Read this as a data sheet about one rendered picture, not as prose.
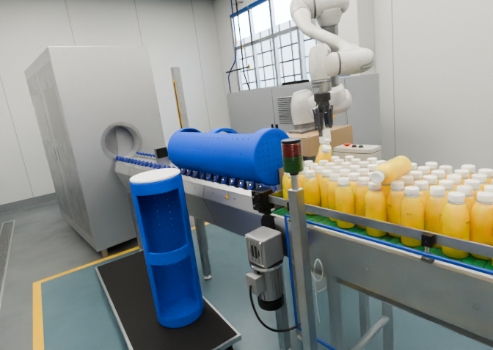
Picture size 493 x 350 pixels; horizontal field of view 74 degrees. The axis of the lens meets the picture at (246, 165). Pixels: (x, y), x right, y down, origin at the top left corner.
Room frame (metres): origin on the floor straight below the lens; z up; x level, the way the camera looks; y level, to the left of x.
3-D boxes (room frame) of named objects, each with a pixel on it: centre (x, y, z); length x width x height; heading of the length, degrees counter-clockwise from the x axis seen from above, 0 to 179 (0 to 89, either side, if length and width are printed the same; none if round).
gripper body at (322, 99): (1.53, -0.39, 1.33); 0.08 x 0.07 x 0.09; 129
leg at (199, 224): (2.37, 0.42, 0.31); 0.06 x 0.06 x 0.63; 39
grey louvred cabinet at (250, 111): (4.05, -0.61, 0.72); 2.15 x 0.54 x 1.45; 32
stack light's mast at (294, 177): (0.99, -0.15, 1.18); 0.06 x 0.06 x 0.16
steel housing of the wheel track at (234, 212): (2.33, 0.48, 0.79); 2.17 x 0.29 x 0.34; 39
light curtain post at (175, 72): (2.88, 0.50, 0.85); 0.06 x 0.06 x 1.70; 39
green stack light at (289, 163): (0.99, -0.15, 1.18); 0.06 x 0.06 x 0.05
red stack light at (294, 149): (0.99, -0.15, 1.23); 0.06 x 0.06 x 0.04
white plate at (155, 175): (1.77, 0.51, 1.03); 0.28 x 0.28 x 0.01
